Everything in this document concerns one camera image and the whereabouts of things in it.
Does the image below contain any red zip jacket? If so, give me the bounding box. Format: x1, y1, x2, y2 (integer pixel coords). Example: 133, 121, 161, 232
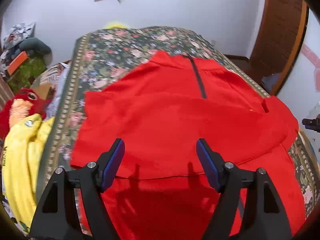
71, 51, 305, 239

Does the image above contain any crumpled grey clothes pile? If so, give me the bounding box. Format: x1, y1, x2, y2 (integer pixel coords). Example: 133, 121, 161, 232
3, 22, 35, 50

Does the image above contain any white sliding wardrobe door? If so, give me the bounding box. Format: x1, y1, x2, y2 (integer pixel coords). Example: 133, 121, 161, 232
277, 10, 319, 159

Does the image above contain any yellow garment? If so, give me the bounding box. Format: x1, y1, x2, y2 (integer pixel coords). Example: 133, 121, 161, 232
2, 114, 54, 233

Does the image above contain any wooden wardrobe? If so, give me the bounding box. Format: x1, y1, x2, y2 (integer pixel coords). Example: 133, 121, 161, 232
249, 0, 309, 95

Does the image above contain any red plush toy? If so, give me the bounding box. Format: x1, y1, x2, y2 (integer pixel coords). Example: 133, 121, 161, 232
1, 88, 51, 140

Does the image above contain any striped curtain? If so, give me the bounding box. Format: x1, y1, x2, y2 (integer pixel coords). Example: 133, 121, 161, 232
0, 76, 14, 110

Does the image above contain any orange box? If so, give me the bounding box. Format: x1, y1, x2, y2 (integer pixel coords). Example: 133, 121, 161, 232
7, 51, 28, 75

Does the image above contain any floral bed cover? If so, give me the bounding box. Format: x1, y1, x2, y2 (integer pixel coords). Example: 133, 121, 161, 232
36, 26, 317, 237

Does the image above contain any dark grey cushion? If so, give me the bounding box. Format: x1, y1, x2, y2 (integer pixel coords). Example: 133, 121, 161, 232
18, 37, 52, 55

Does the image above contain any yellow curved object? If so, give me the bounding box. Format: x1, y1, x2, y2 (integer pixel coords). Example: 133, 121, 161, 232
103, 22, 128, 29

